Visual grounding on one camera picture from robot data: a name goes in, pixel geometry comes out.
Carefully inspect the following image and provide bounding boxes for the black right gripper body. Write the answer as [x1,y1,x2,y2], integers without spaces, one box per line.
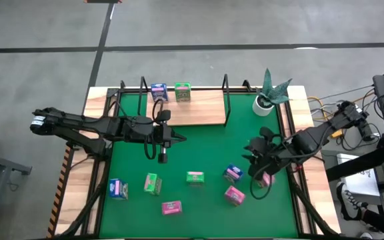
[241,127,291,167]

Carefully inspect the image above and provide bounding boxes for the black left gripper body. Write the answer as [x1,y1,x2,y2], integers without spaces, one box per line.
[151,109,173,164]

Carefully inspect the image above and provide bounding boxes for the pink Raisin Bran cereal box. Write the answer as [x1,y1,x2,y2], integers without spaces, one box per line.
[224,185,246,207]
[161,200,183,216]
[254,171,276,189]

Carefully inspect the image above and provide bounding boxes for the blue Frosted Flakes cereal box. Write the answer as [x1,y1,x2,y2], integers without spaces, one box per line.
[222,163,245,184]
[150,83,169,103]
[109,178,129,201]

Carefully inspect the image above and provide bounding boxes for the green Apple Jacks cereal box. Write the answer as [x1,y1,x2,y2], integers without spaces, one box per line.
[143,172,163,196]
[174,82,192,103]
[186,171,205,185]

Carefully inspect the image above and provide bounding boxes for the artificial plant in white pot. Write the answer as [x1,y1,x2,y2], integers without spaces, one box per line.
[251,68,293,117]

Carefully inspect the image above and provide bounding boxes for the green table mat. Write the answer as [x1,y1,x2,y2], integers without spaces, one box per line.
[99,93,299,239]

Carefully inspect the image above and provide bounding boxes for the person's shoe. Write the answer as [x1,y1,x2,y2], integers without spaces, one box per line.
[335,181,368,221]

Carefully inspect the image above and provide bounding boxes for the black desk crossbar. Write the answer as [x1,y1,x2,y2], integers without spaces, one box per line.
[325,148,384,183]

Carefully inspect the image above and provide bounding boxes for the white printed sheet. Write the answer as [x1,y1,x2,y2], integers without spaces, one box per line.
[337,153,381,197]

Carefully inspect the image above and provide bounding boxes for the black power adapter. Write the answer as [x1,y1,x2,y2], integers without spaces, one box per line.
[358,121,375,141]

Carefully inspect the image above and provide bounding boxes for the person's leg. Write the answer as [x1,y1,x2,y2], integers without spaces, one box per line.
[361,209,384,239]

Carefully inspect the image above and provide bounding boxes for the black yellow hazard tape strip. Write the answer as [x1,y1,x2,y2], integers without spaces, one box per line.
[47,146,71,238]

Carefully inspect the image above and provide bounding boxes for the wooden shelf with black frame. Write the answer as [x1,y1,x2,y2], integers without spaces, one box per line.
[137,73,232,129]

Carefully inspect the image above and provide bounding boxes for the yellow cable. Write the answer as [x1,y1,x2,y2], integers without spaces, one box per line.
[307,95,333,121]

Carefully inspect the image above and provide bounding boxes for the black metal table frame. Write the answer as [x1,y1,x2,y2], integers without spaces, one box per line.
[50,79,341,240]

